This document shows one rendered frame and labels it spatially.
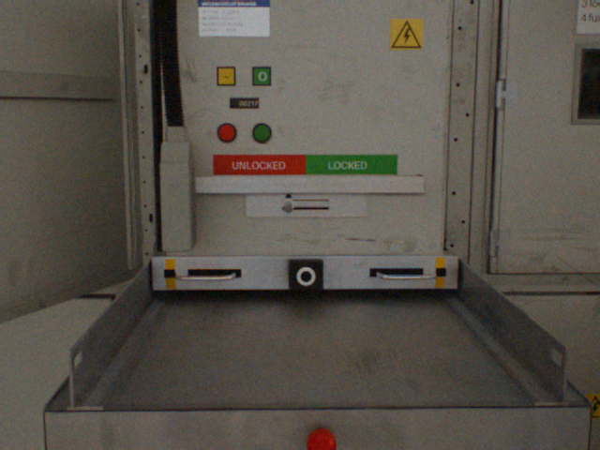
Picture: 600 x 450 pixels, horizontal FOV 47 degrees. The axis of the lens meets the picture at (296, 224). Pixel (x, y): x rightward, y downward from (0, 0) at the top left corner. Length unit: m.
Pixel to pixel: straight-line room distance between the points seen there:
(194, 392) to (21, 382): 0.79
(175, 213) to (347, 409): 0.46
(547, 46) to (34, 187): 1.01
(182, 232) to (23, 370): 0.60
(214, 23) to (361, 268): 0.49
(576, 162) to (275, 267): 0.67
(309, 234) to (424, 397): 0.47
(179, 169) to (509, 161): 0.69
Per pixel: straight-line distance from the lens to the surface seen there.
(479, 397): 0.86
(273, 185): 1.17
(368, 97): 1.21
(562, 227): 1.53
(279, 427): 0.82
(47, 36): 1.32
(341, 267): 1.23
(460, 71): 1.46
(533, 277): 1.55
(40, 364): 1.57
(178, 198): 1.11
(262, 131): 1.20
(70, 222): 1.35
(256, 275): 1.23
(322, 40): 1.21
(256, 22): 1.21
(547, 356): 0.90
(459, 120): 1.46
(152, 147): 1.44
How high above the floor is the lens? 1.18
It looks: 9 degrees down
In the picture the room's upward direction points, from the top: straight up
